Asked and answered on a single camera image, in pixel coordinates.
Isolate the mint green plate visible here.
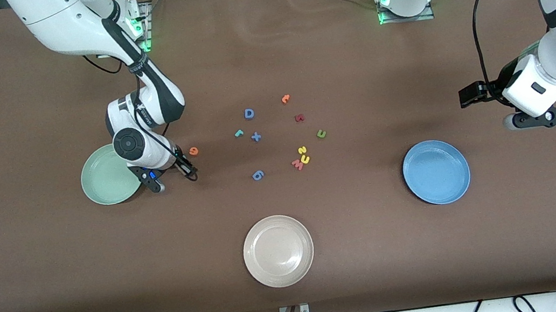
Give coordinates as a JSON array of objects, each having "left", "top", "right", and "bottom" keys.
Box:
[{"left": 76, "top": 140, "right": 146, "bottom": 209}]

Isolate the blue plate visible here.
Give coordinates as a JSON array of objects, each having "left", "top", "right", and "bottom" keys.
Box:
[{"left": 399, "top": 135, "right": 475, "bottom": 210}]

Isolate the beige plate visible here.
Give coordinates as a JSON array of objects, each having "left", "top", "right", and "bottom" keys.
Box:
[{"left": 238, "top": 211, "right": 319, "bottom": 292}]

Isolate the brown table cover sheet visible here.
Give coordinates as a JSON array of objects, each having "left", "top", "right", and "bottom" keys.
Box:
[{"left": 0, "top": 0, "right": 556, "bottom": 312}]

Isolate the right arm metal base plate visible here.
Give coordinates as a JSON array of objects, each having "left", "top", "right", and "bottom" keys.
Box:
[{"left": 123, "top": 1, "right": 155, "bottom": 55}]

